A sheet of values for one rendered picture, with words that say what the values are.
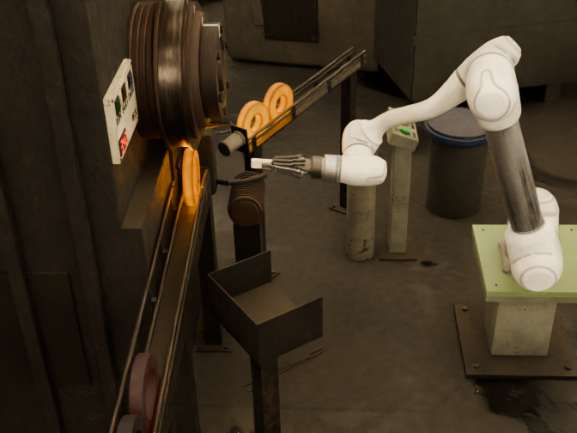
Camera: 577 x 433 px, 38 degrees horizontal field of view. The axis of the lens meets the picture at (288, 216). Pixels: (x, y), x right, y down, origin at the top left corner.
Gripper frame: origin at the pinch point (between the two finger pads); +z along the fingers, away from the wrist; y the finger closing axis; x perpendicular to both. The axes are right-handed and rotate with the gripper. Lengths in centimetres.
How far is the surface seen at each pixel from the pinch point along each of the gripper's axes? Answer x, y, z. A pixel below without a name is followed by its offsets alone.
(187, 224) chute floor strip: -9.7, -24.8, 21.3
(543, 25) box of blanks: -15, 200, -141
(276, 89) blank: 5.9, 46.8, -2.5
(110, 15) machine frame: 62, -40, 38
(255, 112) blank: 1.3, 36.0, 4.7
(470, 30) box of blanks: -17, 190, -99
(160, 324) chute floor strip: -13, -69, 22
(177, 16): 56, -22, 24
